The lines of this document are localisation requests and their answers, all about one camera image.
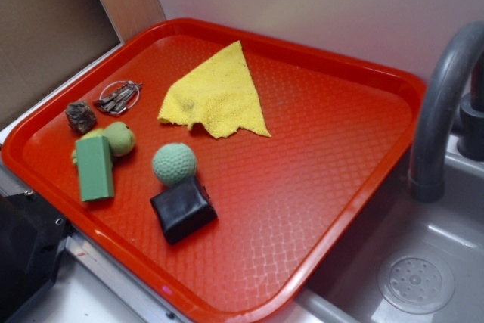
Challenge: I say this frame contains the metal key ring set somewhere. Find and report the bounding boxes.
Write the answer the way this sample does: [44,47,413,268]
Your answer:
[94,80,143,116]

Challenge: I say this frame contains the black faucet handle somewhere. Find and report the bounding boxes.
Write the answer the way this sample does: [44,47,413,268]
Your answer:
[458,55,483,162]

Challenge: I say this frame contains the grey plastic sink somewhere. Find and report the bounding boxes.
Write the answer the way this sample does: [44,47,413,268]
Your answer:
[294,126,484,323]

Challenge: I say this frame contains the grey faucet spout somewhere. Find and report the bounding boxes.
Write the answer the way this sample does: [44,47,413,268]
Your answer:
[408,20,483,203]

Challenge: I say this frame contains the green dimpled ball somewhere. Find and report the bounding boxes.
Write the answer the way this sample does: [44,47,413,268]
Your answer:
[152,143,197,187]

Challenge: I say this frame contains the brown rock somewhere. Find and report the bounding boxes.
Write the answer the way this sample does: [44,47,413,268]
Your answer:
[65,101,97,135]

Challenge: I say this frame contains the yellow cloth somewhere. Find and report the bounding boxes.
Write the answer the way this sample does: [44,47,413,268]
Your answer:
[157,41,271,139]

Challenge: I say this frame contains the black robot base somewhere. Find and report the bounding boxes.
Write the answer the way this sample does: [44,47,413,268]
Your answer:
[1,193,70,322]

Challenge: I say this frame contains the green rectangular block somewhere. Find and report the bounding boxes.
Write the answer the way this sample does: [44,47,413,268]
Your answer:
[76,136,114,202]

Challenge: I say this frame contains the red plastic tray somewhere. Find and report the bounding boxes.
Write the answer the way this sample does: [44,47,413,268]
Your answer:
[2,19,425,322]

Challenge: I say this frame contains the black leather pouch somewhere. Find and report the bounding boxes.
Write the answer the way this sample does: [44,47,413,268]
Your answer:
[150,176,218,245]

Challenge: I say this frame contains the brown cardboard panel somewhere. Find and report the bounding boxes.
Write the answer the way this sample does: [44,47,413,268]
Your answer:
[1,0,119,128]

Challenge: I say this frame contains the green plush toy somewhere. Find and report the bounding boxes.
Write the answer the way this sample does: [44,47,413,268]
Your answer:
[76,122,135,169]

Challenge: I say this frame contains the sink drain cover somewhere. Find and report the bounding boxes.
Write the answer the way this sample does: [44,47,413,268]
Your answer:
[377,249,455,315]

